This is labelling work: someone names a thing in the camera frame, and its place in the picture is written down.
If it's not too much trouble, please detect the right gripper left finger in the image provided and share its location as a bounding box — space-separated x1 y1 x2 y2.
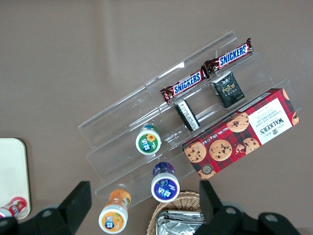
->
19 181 92 235

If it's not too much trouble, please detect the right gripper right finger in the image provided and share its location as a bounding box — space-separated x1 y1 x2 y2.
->
195 180 255 235

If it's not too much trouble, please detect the light oval wicker basket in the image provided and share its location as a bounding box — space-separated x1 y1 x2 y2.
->
146 191 204 235

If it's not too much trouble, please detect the beige plastic tray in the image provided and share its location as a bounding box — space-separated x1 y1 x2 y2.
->
0 138 31 220

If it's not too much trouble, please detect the stack of foil trays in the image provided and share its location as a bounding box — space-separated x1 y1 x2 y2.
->
155 210 208 235

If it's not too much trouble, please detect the orange capped gum bottle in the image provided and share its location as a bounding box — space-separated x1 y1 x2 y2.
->
98 188 132 235

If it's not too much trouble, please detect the red capped gum bottle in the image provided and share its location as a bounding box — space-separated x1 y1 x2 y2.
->
0 196 28 219

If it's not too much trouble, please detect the blue-violet capped gum bottle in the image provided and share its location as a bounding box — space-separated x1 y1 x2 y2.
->
151 162 181 203

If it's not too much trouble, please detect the red tartan cookie box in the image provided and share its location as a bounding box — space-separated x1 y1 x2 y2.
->
181 88 300 181

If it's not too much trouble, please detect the clear acrylic tiered stand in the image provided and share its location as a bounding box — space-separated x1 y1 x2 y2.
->
78 30 303 209

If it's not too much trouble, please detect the green capped gum bottle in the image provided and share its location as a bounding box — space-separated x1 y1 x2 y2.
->
135 124 162 156

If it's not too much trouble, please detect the black tissue pack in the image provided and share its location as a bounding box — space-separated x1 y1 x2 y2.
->
174 98 201 132
210 70 246 109

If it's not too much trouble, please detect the Snickers chocolate bar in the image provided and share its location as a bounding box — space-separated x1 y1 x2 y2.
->
159 69 210 105
203 37 255 77

